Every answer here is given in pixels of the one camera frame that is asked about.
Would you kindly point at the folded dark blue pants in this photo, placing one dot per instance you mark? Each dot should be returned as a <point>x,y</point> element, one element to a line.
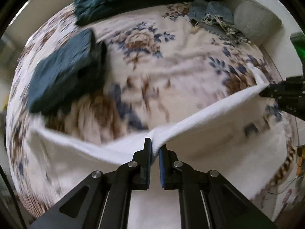
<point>73,70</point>

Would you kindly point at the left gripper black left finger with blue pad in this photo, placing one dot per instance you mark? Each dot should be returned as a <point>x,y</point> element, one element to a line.
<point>101,200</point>

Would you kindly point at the light blue denim shorts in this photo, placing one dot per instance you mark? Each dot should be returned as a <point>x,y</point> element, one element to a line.
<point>215,18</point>

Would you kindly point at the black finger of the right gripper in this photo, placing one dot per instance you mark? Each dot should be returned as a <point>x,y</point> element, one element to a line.
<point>272,91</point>

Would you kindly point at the grey pillow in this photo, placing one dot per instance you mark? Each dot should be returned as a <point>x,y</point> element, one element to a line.
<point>255,21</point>

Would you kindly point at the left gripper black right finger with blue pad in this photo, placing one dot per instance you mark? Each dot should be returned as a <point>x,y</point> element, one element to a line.
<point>208,200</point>

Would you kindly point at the white pants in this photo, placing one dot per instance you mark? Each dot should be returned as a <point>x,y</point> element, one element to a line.
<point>237,136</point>

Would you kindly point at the floral bed blanket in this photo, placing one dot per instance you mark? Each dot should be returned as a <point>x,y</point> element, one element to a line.
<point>194,90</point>

